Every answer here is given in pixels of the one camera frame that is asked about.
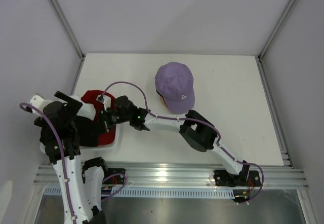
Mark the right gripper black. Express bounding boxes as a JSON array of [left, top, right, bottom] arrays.
[[92, 108, 131, 136]]

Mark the red LA baseball cap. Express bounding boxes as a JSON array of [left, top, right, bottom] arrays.
[[81, 90, 116, 147]]

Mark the lilac baseball cap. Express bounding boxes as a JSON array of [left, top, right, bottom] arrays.
[[154, 62, 195, 114]]

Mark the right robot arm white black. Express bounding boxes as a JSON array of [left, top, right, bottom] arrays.
[[99, 96, 250, 185]]

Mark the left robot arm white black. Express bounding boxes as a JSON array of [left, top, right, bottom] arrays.
[[26, 91, 109, 223]]

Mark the white plastic bin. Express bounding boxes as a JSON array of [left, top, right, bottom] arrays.
[[39, 97, 124, 156]]

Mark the white baseball cap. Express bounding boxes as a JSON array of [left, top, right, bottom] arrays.
[[72, 95, 96, 121]]

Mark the black baseball cap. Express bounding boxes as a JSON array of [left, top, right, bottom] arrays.
[[39, 116, 99, 148]]

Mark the wooden hat stand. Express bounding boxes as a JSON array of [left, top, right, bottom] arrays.
[[159, 95, 168, 108]]

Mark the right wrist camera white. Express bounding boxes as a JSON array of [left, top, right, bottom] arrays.
[[96, 94, 115, 110]]

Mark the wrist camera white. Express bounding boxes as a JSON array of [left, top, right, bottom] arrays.
[[96, 94, 115, 110], [28, 94, 53, 112]]

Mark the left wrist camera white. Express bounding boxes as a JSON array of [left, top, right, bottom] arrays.
[[28, 94, 53, 112]]

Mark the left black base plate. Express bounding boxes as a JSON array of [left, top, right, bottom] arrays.
[[103, 168, 126, 185]]

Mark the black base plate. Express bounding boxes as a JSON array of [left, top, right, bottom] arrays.
[[103, 168, 126, 185], [214, 170, 261, 188]]

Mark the white slotted cable duct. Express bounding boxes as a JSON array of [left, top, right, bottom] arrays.
[[44, 186, 235, 199]]

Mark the left aluminium corner post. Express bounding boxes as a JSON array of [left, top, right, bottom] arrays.
[[39, 0, 86, 59]]

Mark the aluminium corner post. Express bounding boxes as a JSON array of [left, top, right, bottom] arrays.
[[39, 0, 86, 59], [258, 0, 310, 60]]

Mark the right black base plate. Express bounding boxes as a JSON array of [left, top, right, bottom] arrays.
[[214, 170, 261, 188]]

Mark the aluminium mounting rail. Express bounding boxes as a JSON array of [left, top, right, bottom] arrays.
[[34, 161, 308, 191]]

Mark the right aluminium corner post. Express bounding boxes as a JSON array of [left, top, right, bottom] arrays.
[[258, 0, 310, 60]]

